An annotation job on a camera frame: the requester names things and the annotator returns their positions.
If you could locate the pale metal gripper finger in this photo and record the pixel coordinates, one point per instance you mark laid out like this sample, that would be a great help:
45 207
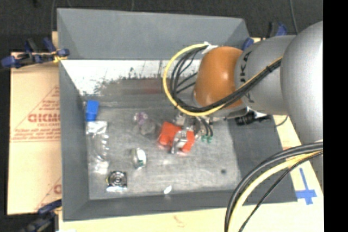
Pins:
180 118
180 141

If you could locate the orange block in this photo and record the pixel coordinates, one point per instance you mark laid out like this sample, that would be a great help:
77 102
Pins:
168 133

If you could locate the clear glass thing purple flower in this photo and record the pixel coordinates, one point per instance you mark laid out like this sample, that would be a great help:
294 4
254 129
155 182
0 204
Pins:
145 125

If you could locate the small clear white green thing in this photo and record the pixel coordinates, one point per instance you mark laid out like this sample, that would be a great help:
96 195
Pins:
138 158

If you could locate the small white scrap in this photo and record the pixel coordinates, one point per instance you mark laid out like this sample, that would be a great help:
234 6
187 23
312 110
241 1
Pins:
167 190

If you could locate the round shiny metal thing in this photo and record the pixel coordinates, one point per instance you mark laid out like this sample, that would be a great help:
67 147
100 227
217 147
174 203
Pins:
117 180

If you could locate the grey metal bin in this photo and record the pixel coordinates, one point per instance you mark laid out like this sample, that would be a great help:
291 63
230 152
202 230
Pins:
152 38

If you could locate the clear plastic bottle blue cap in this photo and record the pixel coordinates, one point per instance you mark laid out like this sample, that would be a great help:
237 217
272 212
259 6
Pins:
95 133

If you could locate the brown cardboard board red print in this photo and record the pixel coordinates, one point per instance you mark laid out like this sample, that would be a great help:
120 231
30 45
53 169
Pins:
32 144

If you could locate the black cylinder on white bracket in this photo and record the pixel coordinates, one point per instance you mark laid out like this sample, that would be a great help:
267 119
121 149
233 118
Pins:
246 118

